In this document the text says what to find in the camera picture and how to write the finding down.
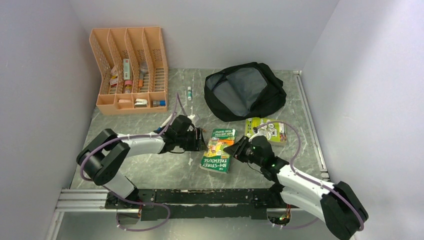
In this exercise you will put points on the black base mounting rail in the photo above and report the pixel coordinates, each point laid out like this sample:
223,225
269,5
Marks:
253,203

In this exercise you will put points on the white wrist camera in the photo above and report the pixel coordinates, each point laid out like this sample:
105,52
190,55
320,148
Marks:
254,136
194,118

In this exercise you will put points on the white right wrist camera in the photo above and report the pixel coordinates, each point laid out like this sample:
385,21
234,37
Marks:
254,136

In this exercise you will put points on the lime green comic book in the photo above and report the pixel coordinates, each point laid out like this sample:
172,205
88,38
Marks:
275,132

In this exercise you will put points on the orange marker in organizer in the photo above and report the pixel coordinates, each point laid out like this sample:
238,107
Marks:
141,79

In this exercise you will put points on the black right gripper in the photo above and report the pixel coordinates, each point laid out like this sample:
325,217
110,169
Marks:
234,149

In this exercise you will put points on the white green glue stick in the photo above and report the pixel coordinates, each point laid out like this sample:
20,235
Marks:
189,93

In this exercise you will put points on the green treehouse book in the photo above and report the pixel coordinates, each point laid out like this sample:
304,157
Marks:
215,159

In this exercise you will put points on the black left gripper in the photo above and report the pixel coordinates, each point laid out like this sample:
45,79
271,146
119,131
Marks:
198,144

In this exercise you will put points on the peach plastic desk organizer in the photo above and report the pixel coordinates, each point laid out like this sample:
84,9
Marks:
145,48

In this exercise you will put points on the pink eraser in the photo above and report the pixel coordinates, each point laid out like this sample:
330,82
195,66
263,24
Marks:
124,101

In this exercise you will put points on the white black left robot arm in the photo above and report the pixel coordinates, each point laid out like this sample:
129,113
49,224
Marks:
101,160

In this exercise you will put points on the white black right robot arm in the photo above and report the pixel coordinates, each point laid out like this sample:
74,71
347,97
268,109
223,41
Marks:
333,203

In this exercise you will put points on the tall white pink box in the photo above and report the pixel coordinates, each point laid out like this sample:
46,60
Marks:
126,69

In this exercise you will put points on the white blue marker pen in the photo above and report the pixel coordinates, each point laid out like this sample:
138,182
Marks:
164,124

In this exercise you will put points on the aluminium side rail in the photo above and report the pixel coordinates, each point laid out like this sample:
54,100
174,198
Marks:
324,174

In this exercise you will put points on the black student backpack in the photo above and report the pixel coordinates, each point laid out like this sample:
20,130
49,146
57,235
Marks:
244,91

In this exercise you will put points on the white stapler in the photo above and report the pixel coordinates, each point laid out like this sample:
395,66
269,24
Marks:
141,103

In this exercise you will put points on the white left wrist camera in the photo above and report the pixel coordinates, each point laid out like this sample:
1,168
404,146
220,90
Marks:
194,118

